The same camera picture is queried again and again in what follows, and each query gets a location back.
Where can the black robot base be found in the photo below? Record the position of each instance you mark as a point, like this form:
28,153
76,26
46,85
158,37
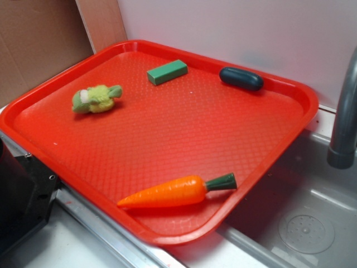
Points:
28,189

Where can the orange plastic toy carrot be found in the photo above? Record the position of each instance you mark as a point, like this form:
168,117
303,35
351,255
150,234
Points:
179,192

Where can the red plastic tray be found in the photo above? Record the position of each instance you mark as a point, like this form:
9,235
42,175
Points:
192,125

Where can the green rectangular block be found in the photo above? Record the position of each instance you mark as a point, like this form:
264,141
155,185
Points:
167,72

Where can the dark blue oval capsule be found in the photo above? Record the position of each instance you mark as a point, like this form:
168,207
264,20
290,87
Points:
241,78

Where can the green plush toy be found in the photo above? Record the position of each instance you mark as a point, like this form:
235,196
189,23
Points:
96,99

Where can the grey toy sink basin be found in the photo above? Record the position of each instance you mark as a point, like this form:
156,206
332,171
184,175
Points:
302,213

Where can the grey faucet spout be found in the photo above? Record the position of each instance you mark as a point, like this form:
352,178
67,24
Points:
341,151

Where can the brown cardboard panel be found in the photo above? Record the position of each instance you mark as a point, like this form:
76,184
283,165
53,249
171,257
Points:
40,39

